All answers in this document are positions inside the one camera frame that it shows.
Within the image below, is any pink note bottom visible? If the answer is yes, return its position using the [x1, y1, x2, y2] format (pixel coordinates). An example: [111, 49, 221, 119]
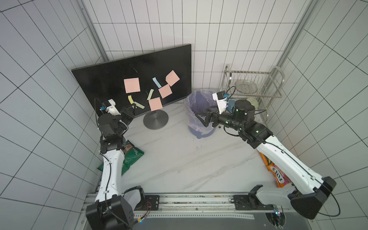
[149, 97, 163, 111]

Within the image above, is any yellow strip note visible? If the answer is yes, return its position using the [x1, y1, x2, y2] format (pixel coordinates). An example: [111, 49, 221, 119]
[134, 102, 145, 109]
[128, 95, 135, 104]
[147, 89, 154, 101]

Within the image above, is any green snack bag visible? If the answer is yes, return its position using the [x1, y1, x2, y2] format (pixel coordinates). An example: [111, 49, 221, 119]
[100, 139, 144, 175]

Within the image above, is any aluminium mounting rail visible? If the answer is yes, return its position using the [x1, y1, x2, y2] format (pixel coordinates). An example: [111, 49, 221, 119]
[74, 192, 317, 230]

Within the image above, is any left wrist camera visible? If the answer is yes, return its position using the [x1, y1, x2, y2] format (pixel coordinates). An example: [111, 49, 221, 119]
[100, 99, 121, 116]

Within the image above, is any green bowl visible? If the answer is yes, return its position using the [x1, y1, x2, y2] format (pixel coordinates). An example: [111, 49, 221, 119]
[247, 98, 259, 110]

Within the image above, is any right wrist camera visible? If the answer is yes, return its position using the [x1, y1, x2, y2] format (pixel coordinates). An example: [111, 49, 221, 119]
[212, 91, 230, 115]

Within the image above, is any steel dish rack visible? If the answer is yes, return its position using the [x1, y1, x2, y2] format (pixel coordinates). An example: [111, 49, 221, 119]
[218, 64, 286, 122]

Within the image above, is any round grey monitor base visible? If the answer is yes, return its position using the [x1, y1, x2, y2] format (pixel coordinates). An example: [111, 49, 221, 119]
[143, 110, 169, 130]

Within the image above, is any purple trash bin with liner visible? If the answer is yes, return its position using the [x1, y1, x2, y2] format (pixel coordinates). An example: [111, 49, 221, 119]
[184, 89, 219, 139]

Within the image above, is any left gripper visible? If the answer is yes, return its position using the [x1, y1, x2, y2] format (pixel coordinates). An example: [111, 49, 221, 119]
[115, 103, 137, 135]

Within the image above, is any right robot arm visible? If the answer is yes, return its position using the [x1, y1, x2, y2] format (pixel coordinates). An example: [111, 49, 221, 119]
[195, 100, 336, 219]

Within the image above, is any clear glass plate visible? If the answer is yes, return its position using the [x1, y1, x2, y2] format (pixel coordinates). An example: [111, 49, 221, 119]
[235, 80, 258, 94]

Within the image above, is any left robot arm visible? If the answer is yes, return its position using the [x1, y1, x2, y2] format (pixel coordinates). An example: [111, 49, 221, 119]
[85, 99, 146, 230]

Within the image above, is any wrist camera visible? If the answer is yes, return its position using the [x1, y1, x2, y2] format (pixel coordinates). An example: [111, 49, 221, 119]
[212, 91, 230, 115]
[100, 99, 121, 116]

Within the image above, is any blue bowl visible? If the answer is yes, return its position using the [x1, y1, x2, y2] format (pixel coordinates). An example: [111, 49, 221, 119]
[227, 99, 235, 113]

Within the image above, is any orange candy bag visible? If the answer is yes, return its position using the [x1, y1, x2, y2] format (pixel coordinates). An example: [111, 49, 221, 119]
[259, 153, 292, 188]

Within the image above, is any light blue strip note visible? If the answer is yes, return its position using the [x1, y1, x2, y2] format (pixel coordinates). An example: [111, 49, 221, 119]
[152, 77, 162, 89]

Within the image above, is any pink note top right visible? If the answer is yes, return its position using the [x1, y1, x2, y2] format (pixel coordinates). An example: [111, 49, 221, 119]
[165, 70, 180, 86]

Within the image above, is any black flat monitor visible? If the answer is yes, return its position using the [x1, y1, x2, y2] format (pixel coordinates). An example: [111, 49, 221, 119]
[72, 44, 192, 117]

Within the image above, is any pink note middle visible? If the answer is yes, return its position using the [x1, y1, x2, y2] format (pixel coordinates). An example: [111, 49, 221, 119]
[159, 84, 173, 99]

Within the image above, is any large pink note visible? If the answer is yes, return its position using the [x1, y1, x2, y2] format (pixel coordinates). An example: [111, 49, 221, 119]
[124, 78, 140, 94]

